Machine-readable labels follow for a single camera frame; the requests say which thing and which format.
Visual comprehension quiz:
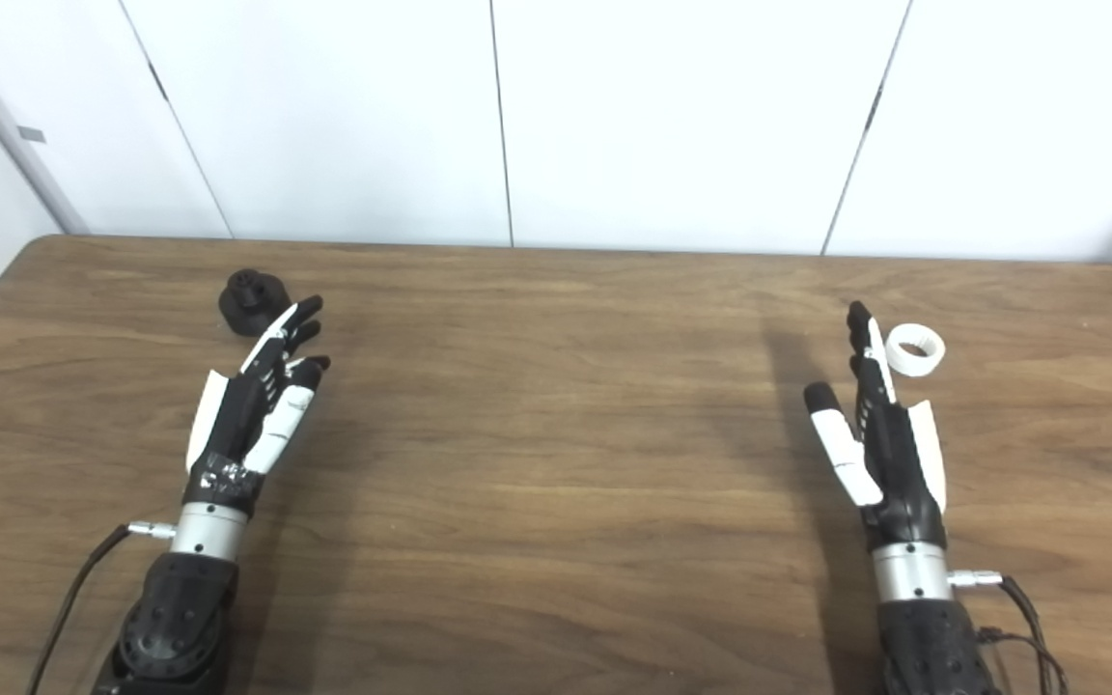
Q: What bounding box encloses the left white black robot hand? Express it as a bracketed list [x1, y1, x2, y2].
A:
[170, 294, 332, 561]

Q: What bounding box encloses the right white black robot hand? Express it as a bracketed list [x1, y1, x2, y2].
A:
[803, 301, 955, 601]

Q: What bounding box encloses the white ring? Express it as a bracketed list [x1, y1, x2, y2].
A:
[885, 324, 947, 379]

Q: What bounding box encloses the round black part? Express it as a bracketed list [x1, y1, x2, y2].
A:
[218, 269, 292, 337]

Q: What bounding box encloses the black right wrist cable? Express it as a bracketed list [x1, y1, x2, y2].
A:
[949, 570, 1070, 695]

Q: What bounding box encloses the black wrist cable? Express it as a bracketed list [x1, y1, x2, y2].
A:
[27, 521, 177, 695]
[949, 570, 1070, 695]

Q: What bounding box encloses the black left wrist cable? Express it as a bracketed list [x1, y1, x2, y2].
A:
[27, 521, 177, 695]

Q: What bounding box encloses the gray wall post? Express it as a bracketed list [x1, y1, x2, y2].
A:
[0, 8, 91, 236]

